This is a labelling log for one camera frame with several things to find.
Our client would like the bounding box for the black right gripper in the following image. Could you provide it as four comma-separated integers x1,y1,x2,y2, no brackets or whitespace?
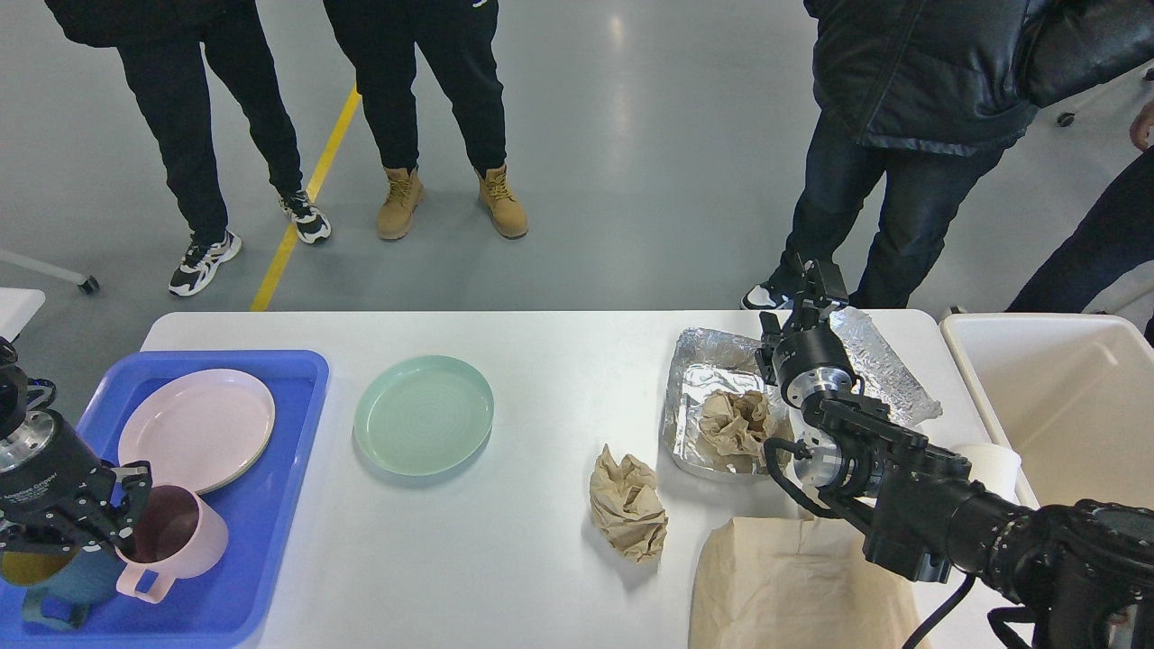
756,260,857,409

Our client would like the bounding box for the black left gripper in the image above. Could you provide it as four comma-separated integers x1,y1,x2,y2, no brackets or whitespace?
1,410,153,557

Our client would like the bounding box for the teal mug yellow inside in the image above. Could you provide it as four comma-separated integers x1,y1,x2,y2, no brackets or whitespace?
3,550,123,632

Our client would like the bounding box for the pink mug maroon inside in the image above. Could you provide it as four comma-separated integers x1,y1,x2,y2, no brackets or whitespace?
115,485,228,604

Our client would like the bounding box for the mint green plate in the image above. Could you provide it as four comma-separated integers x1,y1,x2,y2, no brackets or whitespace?
352,356,495,477

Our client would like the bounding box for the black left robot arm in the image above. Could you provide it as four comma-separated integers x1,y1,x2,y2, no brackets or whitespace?
1,340,152,555

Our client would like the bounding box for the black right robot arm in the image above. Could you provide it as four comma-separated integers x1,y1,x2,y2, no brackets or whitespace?
756,260,1153,648

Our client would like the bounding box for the crumpled aluminium foil sheet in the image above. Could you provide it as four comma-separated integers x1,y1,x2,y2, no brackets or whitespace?
829,306,943,428

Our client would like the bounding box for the pink plate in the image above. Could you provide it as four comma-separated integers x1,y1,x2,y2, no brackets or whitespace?
118,370,276,497

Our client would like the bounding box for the aluminium foil tray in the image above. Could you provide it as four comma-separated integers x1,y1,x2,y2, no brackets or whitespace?
661,328,792,484

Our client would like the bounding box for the blue plastic tray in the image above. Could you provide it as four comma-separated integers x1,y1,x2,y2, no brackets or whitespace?
1,350,329,648

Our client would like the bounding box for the person in black puffer jacket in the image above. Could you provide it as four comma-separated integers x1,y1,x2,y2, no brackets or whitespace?
741,1,1151,311

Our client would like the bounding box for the white side table corner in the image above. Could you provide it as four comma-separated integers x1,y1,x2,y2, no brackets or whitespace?
0,288,46,342

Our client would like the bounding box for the white paper cup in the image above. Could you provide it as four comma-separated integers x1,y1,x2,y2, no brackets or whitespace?
951,443,1021,503

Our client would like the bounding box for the beige plastic bin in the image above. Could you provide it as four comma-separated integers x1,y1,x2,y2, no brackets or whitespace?
941,314,1153,508

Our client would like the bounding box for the crumpled brown paper ball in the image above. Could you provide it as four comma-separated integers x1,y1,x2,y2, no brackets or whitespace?
589,443,668,564

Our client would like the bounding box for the flat brown paper bag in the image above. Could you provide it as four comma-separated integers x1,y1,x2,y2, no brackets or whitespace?
689,517,920,648

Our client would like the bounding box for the person in background with sneakers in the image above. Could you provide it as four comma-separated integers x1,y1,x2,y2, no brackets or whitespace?
1005,100,1153,314

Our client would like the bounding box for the person in black at left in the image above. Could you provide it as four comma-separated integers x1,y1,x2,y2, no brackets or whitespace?
47,1,334,297

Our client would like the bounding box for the person with tan boots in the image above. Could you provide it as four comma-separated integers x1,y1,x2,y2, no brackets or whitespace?
322,0,530,243

